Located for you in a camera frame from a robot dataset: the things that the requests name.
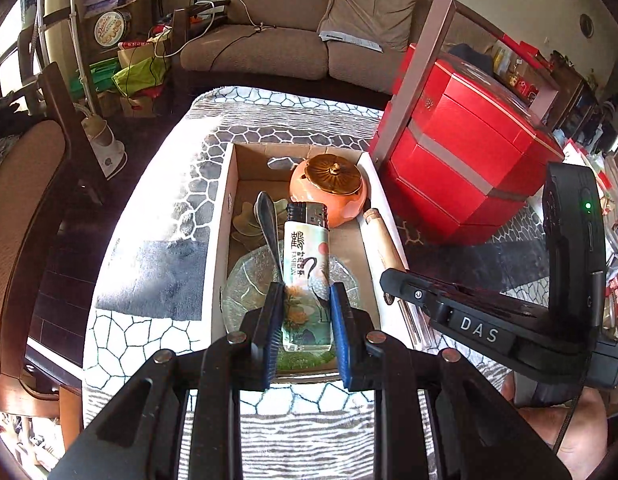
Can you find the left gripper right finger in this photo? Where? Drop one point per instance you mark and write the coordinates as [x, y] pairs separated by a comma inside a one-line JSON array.
[[350, 325]]

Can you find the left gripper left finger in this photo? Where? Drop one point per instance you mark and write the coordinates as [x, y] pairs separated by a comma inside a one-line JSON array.
[[263, 327]]

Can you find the glass tube with cork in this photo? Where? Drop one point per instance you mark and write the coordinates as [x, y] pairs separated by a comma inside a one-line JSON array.
[[382, 241]]

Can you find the brass flower-shaped dish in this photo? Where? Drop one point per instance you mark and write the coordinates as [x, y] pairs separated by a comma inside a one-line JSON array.
[[247, 230]]

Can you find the person right hand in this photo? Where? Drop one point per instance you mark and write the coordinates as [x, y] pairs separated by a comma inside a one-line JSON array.
[[585, 443]]

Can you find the patterned fleece blanket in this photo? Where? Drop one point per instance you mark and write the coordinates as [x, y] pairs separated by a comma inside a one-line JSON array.
[[150, 289]]

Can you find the cardboard box tray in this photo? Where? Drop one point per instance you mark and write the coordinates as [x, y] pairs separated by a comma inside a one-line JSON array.
[[237, 281]]

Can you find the metal spoon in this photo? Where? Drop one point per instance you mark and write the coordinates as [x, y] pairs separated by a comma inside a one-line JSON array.
[[267, 219]]

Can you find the orange ceramic pot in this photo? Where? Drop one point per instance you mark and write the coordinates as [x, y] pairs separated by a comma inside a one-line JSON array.
[[333, 181]]

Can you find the red octagonal gift box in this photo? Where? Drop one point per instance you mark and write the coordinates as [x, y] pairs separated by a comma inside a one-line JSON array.
[[462, 143]]

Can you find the white steam iron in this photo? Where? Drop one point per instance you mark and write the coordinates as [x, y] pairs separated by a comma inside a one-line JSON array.
[[110, 152]]

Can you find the wooden chair with cushion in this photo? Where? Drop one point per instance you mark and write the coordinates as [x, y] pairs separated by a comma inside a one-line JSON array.
[[37, 178]]

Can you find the green plastic bag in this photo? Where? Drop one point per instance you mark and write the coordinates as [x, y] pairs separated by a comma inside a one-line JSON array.
[[148, 73]]

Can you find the brown sofa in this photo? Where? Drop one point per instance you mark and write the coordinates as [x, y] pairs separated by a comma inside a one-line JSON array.
[[278, 39]]

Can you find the round cookie tin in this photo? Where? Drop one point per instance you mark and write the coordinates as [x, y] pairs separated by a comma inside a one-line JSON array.
[[111, 27]]

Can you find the sofa cushion pillow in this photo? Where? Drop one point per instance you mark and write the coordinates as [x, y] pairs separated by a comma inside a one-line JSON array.
[[377, 25]]

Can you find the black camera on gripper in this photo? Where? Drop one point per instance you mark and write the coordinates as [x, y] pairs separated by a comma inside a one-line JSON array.
[[574, 236]]

